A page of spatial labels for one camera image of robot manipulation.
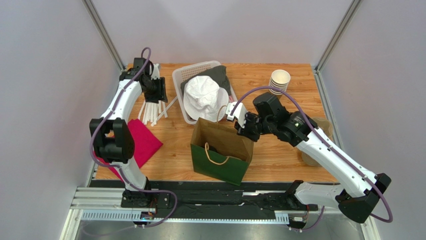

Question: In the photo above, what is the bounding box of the green paper bag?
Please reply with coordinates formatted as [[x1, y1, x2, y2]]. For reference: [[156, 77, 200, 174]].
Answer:
[[190, 118, 254, 186]]

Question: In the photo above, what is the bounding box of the black cup lid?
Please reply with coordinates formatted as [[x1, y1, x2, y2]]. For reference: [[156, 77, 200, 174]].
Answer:
[[206, 143, 221, 159]]

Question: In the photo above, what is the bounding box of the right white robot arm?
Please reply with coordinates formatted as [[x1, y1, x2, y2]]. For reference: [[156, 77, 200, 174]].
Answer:
[[225, 92, 392, 224]]

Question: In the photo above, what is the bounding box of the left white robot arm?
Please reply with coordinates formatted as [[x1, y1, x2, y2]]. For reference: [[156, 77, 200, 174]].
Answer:
[[89, 57, 168, 193]]

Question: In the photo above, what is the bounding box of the bundle of white straws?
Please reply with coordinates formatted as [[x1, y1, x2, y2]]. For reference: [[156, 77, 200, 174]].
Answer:
[[137, 97, 178, 127]]

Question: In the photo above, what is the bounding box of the white plastic basket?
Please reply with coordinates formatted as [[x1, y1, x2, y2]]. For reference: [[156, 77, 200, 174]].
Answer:
[[172, 60, 237, 125]]

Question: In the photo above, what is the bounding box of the white bucket hat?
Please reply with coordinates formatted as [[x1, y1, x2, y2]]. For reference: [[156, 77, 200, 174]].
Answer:
[[183, 76, 229, 122]]

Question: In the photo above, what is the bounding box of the stack of paper cups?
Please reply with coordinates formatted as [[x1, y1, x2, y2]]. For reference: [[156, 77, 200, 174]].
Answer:
[[268, 69, 291, 92]]

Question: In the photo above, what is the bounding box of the red cloth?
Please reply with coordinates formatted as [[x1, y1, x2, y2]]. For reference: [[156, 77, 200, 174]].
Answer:
[[89, 118, 163, 168]]

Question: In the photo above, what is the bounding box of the olive green cloth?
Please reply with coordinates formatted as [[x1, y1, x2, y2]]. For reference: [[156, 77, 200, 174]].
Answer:
[[180, 65, 232, 96]]

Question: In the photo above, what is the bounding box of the beige cup carrier tray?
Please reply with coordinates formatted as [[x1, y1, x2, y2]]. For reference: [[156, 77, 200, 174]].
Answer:
[[301, 117, 333, 167]]

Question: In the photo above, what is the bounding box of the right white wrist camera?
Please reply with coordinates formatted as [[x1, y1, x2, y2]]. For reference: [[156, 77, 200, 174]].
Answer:
[[225, 101, 248, 128]]

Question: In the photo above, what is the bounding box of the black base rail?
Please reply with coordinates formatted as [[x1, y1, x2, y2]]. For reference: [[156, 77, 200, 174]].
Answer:
[[91, 180, 321, 228]]

